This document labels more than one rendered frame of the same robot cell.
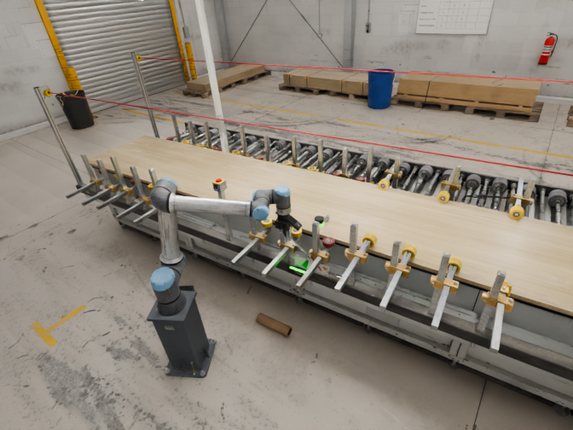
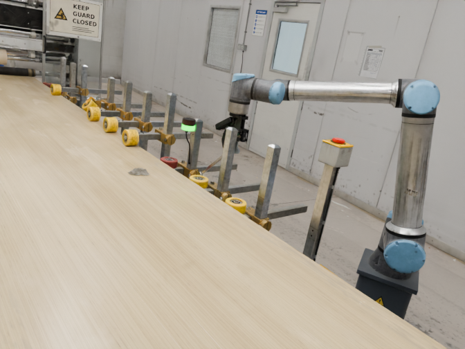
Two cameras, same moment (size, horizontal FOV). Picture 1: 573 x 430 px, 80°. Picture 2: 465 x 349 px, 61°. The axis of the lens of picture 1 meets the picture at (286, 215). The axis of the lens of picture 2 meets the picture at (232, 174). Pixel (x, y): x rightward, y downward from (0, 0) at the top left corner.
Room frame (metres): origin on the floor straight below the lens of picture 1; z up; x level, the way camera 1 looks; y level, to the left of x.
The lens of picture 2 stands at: (3.38, 0.46, 1.46)
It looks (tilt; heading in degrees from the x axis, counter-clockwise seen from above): 18 degrees down; 194
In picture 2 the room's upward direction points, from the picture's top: 10 degrees clockwise
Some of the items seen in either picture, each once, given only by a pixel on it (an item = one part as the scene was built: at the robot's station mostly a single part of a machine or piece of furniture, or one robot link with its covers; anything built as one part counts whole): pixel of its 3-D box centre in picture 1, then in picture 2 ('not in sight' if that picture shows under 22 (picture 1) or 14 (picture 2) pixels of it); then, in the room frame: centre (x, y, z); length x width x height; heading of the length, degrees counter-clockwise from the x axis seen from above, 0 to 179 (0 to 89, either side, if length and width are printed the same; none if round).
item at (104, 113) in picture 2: (445, 292); (133, 113); (1.22, -0.79, 0.95); 0.50 x 0.04 x 0.04; 146
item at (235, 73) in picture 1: (228, 76); not in sight; (10.29, 1.34, 0.23); 2.41 x 0.77 x 0.17; 143
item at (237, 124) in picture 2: (283, 219); (236, 127); (1.75, 0.02, 1.12); 0.09 x 0.08 x 0.12; 56
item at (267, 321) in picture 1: (274, 324); not in sight; (1.82, 0.17, 0.04); 0.30 x 0.08 x 0.08; 56
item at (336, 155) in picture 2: (219, 185); (335, 154); (2.14, 0.45, 1.18); 0.07 x 0.07 x 0.08; 56
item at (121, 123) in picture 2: (396, 276); (151, 123); (1.36, -0.59, 0.95); 0.50 x 0.04 x 0.04; 146
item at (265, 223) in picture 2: (257, 236); (255, 219); (1.98, 0.22, 0.82); 0.13 x 0.06 x 0.05; 56
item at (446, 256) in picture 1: (438, 287); (125, 120); (1.29, -0.80, 0.91); 0.03 x 0.03 x 0.48; 56
